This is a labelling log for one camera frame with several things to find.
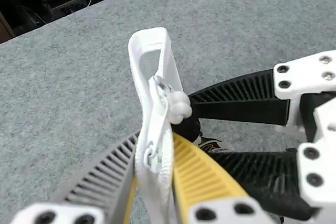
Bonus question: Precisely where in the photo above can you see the white zip pouch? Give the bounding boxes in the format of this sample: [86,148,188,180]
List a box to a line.
[128,26,192,205]

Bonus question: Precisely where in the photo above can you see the black yellow patterned stationery item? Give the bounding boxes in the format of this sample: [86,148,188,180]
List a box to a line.
[196,132,236,154]

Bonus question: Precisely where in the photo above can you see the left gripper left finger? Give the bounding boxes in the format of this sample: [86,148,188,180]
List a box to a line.
[10,131,139,224]

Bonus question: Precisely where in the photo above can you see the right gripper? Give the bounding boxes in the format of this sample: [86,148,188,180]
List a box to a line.
[188,50,336,149]

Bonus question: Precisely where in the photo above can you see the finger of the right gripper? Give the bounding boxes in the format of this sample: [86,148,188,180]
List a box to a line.
[203,142,336,221]

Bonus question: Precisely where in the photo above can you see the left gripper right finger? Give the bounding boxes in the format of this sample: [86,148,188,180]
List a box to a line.
[172,132,276,224]

